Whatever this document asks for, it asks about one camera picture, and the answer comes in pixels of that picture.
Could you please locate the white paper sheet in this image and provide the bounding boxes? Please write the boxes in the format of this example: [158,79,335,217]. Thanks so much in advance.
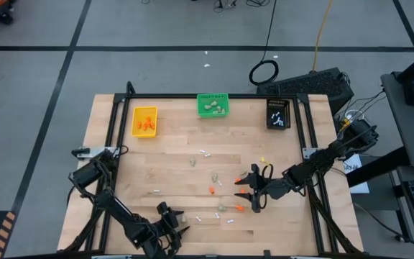
[342,153,371,194]

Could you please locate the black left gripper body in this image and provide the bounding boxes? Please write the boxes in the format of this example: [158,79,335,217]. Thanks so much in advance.
[131,201,183,259]

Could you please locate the tangled black floor cables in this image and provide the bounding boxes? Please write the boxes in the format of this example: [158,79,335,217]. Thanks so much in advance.
[212,0,276,9]

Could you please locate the white coiled cable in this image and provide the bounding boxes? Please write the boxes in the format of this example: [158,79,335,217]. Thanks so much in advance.
[337,109,367,125]

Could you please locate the black aluminium table frame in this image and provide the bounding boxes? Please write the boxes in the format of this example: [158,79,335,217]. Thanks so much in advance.
[57,81,364,258]

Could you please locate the black computer tower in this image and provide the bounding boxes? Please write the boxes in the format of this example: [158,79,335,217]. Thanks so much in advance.
[256,67,356,117]

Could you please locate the green plastic basket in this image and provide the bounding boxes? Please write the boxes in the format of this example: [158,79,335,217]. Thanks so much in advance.
[196,92,231,119]

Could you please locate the black plastic basket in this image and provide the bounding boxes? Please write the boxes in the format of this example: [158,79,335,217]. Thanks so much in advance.
[265,98,292,131]

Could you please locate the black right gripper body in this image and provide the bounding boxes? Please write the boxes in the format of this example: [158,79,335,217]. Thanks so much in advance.
[249,163,295,214]

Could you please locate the long yellow hanging cable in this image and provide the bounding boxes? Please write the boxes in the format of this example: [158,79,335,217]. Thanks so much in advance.
[312,0,334,72]

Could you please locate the long black hanging cable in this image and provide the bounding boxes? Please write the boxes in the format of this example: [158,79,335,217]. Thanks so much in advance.
[248,0,280,87]

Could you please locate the yellow plastic basket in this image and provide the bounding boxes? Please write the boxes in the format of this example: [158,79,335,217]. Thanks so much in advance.
[130,105,159,139]

